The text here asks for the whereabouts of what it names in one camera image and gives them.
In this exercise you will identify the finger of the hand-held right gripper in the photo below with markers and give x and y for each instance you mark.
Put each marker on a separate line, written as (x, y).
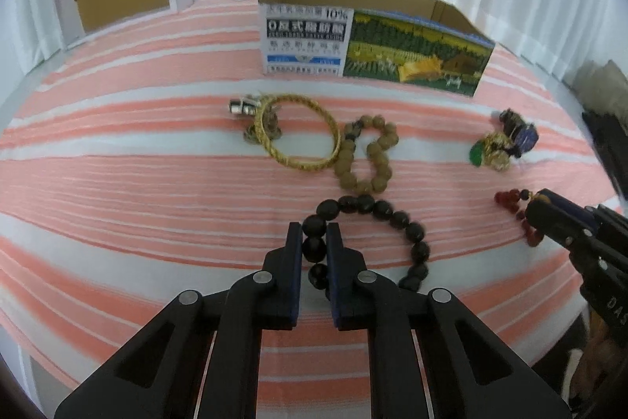
(559, 225)
(569, 207)

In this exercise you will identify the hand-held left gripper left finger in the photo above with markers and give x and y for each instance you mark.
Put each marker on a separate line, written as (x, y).
(293, 271)

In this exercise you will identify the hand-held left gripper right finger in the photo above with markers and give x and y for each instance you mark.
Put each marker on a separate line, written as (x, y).
(334, 271)

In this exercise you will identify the gold bangle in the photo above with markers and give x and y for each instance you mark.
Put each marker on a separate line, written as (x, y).
(294, 163)

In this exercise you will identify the silver clasp ornament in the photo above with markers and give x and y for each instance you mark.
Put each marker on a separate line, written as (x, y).
(240, 106)

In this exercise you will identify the printed cardboard box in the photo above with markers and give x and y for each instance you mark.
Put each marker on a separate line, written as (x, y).
(304, 36)

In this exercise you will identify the black object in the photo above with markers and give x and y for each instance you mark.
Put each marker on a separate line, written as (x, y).
(611, 144)

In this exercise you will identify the pink striped blanket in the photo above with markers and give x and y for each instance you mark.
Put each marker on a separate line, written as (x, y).
(147, 203)

